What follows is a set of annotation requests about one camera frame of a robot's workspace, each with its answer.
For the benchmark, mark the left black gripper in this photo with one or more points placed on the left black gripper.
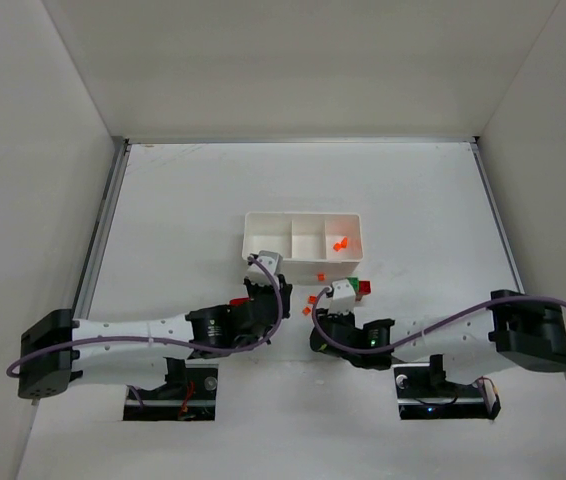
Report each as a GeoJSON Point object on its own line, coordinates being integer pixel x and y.
{"type": "Point", "coordinates": [267, 296]}

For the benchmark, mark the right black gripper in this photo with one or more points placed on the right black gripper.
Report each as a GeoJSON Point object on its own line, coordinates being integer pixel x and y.
{"type": "Point", "coordinates": [336, 322]}

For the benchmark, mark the red curved duplo brick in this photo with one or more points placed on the red curved duplo brick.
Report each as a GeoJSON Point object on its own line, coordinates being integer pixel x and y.
{"type": "Point", "coordinates": [238, 301]}

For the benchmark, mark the green duplo brick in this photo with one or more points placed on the green duplo brick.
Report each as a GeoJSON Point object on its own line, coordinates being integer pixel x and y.
{"type": "Point", "coordinates": [354, 281]}

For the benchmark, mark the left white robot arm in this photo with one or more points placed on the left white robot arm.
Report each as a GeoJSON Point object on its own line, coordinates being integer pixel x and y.
{"type": "Point", "coordinates": [60, 350]}

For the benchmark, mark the white three-compartment plastic bin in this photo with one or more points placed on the white three-compartment plastic bin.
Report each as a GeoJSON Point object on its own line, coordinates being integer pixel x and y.
{"type": "Point", "coordinates": [304, 236]}

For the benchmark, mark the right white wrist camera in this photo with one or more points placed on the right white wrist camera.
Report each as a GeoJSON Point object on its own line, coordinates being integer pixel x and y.
{"type": "Point", "coordinates": [342, 297]}

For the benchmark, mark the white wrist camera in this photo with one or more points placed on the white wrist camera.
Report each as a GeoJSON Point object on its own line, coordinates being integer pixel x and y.
{"type": "Point", "coordinates": [342, 297]}
{"type": "Point", "coordinates": [263, 268]}

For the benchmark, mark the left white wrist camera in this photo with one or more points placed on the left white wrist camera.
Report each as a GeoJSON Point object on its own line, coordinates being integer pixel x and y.
{"type": "Point", "coordinates": [263, 268]}

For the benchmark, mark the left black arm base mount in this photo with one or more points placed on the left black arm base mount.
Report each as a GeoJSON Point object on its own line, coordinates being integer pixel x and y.
{"type": "Point", "coordinates": [187, 393]}

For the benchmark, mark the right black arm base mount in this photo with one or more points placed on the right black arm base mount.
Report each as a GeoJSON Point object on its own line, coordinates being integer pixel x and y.
{"type": "Point", "coordinates": [425, 394]}

